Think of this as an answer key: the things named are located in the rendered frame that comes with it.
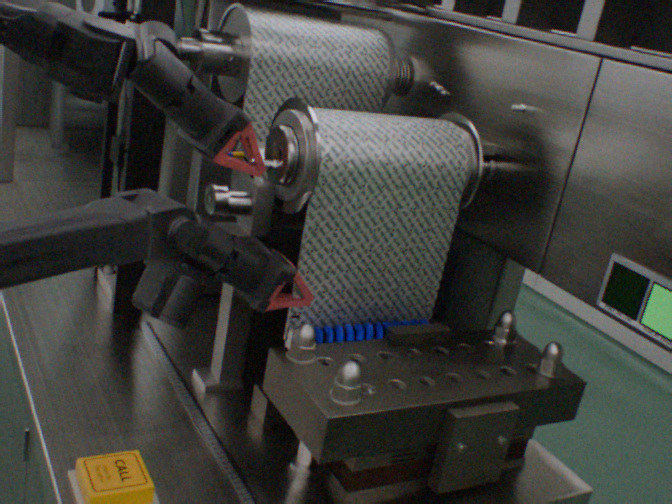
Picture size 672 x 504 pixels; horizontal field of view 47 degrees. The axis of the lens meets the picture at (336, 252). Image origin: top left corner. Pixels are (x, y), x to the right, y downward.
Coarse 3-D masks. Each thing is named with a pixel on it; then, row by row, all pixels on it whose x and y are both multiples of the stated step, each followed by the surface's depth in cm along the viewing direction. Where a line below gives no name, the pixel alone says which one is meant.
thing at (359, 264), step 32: (320, 224) 96; (352, 224) 99; (384, 224) 101; (416, 224) 104; (448, 224) 106; (320, 256) 98; (352, 256) 101; (384, 256) 103; (416, 256) 106; (320, 288) 100; (352, 288) 103; (384, 288) 106; (416, 288) 108; (288, 320) 100; (320, 320) 102; (352, 320) 105; (384, 320) 108
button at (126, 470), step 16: (80, 464) 84; (96, 464) 85; (112, 464) 85; (128, 464) 86; (144, 464) 87; (80, 480) 84; (96, 480) 82; (112, 480) 83; (128, 480) 83; (144, 480) 84; (96, 496) 80; (112, 496) 81; (128, 496) 82; (144, 496) 83
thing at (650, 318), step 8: (656, 288) 88; (656, 296) 88; (664, 296) 88; (648, 304) 89; (656, 304) 88; (664, 304) 88; (648, 312) 89; (656, 312) 89; (664, 312) 88; (648, 320) 89; (656, 320) 89; (664, 320) 88; (656, 328) 89; (664, 328) 88
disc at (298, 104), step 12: (288, 108) 98; (300, 108) 95; (312, 120) 93; (312, 132) 93; (312, 144) 93; (312, 156) 93; (312, 168) 93; (312, 180) 93; (312, 192) 93; (288, 204) 98; (300, 204) 96
